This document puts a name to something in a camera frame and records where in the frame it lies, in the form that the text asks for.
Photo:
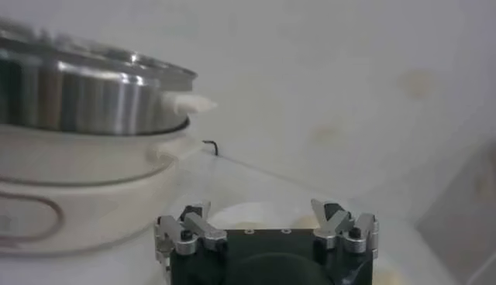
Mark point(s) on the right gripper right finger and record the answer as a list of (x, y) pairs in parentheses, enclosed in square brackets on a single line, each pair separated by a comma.
[(341, 226)]

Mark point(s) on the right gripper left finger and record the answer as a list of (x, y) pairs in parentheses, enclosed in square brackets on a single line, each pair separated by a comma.
[(193, 226)]

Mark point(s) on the stainless steel steamer basket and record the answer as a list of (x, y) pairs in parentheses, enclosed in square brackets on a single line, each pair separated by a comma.
[(85, 97)]

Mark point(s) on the white round plate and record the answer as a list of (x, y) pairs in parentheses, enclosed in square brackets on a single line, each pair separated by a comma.
[(391, 248)]

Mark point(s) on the cream electric cooker base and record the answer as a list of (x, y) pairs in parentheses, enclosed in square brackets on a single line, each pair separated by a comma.
[(97, 201)]

